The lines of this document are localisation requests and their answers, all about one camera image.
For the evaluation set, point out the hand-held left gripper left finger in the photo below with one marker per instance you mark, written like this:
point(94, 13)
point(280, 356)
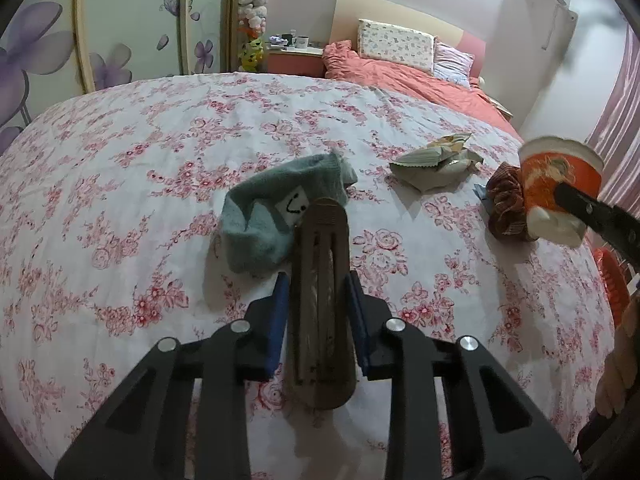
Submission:
point(276, 322)

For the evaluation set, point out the floral tablecloth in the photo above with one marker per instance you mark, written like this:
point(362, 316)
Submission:
point(125, 210)

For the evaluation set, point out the person's right hand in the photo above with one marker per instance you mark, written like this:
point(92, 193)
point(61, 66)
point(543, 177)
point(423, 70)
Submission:
point(616, 375)

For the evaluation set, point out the dark blue packet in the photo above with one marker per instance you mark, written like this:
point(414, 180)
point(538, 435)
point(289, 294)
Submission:
point(482, 197)

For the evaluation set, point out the orange paper cup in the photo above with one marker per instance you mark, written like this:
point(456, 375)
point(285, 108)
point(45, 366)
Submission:
point(545, 175)

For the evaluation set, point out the flower print sliding wardrobe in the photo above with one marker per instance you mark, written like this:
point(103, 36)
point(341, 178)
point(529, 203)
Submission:
point(135, 10)

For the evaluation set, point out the hanging plush toys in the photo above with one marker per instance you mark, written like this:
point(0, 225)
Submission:
point(252, 20)

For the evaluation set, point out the white mug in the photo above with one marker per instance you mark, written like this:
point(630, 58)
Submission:
point(300, 41)

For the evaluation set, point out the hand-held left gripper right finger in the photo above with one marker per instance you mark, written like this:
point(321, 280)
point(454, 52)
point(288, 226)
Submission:
point(358, 322)

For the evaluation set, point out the orange duvet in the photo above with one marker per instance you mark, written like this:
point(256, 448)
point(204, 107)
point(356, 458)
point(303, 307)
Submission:
point(400, 85)

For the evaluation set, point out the orange plastic laundry basket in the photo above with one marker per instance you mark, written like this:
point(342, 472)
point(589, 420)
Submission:
point(612, 280)

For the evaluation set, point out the pink curtain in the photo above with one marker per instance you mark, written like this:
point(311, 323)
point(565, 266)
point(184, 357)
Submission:
point(617, 125)

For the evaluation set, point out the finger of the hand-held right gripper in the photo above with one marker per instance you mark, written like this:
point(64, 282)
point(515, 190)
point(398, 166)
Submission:
point(600, 217)

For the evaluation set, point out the beige snack wrapper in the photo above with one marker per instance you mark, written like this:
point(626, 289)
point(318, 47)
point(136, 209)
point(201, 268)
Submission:
point(430, 162)

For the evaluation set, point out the brown plaid scrunchie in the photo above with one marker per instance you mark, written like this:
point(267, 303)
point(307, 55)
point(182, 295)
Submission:
point(505, 200)

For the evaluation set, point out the pink striped pillow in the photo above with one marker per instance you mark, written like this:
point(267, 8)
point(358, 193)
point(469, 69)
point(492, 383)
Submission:
point(452, 62)

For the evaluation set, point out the beige pink headboard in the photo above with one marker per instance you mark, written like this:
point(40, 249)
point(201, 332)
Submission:
point(400, 10)

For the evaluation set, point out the grey green sock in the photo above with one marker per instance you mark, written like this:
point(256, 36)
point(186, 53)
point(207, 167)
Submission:
point(255, 220)

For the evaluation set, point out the floral pillow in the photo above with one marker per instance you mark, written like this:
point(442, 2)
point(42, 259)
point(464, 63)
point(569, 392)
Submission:
point(395, 45)

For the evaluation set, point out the dark mug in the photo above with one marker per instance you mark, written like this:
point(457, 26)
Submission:
point(286, 38)

